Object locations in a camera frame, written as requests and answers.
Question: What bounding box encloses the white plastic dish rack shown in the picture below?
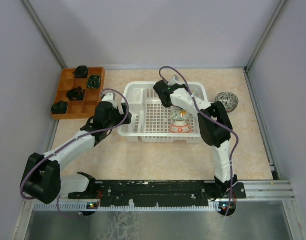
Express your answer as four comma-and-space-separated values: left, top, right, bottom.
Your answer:
118, 81, 203, 144

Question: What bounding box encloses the green orange floral bowl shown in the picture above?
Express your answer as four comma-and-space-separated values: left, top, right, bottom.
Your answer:
169, 106, 191, 121

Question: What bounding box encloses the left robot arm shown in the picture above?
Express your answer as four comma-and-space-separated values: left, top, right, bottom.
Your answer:
20, 101, 132, 204

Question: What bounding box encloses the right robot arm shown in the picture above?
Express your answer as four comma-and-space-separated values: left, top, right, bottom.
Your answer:
153, 80, 239, 198

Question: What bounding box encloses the wooden compartment tray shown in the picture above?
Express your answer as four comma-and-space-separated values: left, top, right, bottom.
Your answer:
51, 67, 105, 120

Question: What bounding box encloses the black orange rolled item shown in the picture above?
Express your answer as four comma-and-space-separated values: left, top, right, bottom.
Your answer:
66, 86, 85, 101

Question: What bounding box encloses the green black rolled item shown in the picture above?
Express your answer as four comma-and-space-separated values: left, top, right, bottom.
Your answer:
86, 74, 101, 89

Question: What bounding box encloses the dark green rolled item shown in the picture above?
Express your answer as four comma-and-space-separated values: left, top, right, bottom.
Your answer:
51, 101, 68, 115

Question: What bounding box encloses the black rolled item top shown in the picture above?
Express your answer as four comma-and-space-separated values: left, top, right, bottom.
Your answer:
73, 65, 89, 79

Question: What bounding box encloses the red white patterned bowl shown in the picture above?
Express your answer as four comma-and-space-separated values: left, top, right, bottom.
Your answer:
169, 120, 192, 134

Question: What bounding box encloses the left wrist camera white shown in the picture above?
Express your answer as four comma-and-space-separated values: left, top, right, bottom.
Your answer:
101, 92, 118, 109

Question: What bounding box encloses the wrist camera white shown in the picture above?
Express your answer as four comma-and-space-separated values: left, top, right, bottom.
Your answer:
167, 75, 179, 87
101, 92, 118, 109

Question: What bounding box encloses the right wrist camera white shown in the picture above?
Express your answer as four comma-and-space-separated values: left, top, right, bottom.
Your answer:
167, 75, 179, 87

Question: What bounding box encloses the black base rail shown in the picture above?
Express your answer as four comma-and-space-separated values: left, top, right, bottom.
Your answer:
67, 179, 246, 208

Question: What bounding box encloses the white cable duct strip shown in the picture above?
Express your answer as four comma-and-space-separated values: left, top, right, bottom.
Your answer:
34, 199, 234, 213

